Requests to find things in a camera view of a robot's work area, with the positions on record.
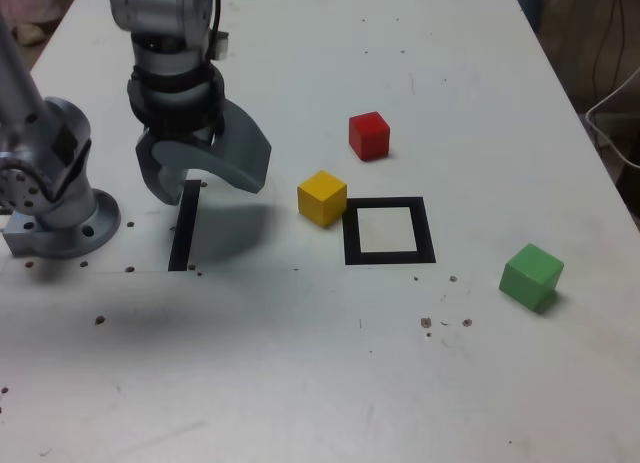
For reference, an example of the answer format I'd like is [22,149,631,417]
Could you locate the green cube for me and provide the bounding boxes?
[498,242,566,315]

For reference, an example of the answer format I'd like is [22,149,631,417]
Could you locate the black tape square outline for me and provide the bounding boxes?
[341,196,438,266]

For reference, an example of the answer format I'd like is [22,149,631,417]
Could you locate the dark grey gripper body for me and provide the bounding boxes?
[143,116,225,145]

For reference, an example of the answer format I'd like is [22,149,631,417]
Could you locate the white cable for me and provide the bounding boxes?
[584,66,640,171]

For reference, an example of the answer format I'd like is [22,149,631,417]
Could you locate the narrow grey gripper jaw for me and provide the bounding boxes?
[134,126,186,207]

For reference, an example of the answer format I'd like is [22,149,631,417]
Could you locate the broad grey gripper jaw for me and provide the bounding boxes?
[151,99,273,195]

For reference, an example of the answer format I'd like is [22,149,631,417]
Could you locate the black cable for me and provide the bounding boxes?
[592,0,629,152]

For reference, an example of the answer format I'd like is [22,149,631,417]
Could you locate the small white camera box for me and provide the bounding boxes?
[212,29,232,62]

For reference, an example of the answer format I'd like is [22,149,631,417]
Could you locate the red cube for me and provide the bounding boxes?
[348,110,392,162]

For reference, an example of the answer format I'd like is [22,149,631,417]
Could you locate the black tape strip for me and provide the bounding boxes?
[167,179,202,273]

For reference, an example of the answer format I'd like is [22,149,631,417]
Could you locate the yellow cube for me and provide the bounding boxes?
[296,170,349,229]

